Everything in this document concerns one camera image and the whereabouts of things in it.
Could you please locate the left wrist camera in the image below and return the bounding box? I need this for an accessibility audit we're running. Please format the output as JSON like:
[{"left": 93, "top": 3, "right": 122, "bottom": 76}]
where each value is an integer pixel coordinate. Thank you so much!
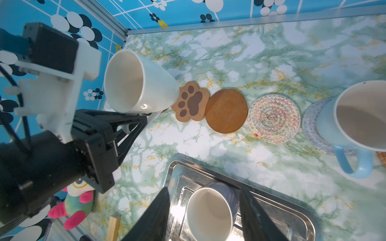
[{"left": 1, "top": 23, "right": 102, "bottom": 144}]

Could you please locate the lavender ceramic mug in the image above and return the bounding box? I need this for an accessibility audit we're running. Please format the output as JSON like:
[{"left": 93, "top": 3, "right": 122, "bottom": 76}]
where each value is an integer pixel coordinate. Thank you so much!
[{"left": 186, "top": 182, "right": 238, "bottom": 241}]

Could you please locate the light blue handled mug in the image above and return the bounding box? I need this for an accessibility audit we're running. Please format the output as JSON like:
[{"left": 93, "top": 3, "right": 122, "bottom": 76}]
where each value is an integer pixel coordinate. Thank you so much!
[{"left": 317, "top": 80, "right": 386, "bottom": 179}]

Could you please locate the metal serving tray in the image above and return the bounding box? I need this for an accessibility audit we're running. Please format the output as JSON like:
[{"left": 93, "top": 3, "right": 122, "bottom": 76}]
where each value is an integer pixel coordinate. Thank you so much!
[{"left": 163, "top": 156, "right": 322, "bottom": 241}]

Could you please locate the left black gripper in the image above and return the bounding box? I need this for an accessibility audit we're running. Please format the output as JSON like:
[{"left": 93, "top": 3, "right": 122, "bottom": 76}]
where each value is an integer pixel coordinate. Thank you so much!
[{"left": 71, "top": 109, "right": 149, "bottom": 194}]

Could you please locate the multicolour woven round coaster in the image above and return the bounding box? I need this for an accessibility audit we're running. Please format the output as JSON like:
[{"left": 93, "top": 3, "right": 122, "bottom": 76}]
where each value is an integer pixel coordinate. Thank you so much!
[{"left": 247, "top": 94, "right": 301, "bottom": 145}]

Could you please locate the cork paw print coaster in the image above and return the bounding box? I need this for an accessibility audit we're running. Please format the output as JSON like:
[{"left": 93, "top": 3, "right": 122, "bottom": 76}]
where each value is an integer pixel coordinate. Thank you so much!
[{"left": 171, "top": 81, "right": 211, "bottom": 123}]

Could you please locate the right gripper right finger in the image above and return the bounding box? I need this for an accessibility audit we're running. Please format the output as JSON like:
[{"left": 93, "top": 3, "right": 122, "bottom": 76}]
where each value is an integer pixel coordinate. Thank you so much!
[{"left": 239, "top": 186, "right": 288, "bottom": 241}]

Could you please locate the cream mug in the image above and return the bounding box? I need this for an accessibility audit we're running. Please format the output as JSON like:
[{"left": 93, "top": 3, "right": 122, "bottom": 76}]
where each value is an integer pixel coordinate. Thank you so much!
[{"left": 104, "top": 49, "right": 180, "bottom": 114}]

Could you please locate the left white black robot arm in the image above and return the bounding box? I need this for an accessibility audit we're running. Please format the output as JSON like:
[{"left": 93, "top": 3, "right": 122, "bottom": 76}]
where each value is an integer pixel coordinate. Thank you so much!
[{"left": 1, "top": 109, "right": 147, "bottom": 234}]

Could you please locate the tan wicker round coaster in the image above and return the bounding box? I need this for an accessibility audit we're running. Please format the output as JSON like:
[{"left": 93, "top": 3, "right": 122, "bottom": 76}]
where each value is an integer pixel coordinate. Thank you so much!
[{"left": 377, "top": 152, "right": 386, "bottom": 167}]

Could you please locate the brown wooden round coaster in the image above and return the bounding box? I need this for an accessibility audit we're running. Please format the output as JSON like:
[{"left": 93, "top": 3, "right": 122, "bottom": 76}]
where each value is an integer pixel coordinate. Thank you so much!
[{"left": 205, "top": 89, "right": 248, "bottom": 134}]

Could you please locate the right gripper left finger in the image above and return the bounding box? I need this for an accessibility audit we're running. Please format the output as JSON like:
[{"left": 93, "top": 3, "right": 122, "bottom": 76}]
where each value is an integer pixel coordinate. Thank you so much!
[{"left": 122, "top": 187, "right": 170, "bottom": 241}]

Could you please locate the small wooden block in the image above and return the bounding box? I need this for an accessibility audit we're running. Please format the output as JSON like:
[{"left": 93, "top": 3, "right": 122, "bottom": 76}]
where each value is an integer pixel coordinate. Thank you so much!
[{"left": 107, "top": 213, "right": 121, "bottom": 241}]

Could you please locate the grey woven round coaster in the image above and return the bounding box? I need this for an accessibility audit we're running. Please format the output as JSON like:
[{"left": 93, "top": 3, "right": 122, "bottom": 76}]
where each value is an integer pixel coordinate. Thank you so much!
[{"left": 302, "top": 97, "right": 356, "bottom": 157}]

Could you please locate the plush toy with glasses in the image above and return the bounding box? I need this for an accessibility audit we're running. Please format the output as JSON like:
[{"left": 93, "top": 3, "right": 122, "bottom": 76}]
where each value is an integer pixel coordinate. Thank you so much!
[{"left": 47, "top": 179, "right": 95, "bottom": 230}]

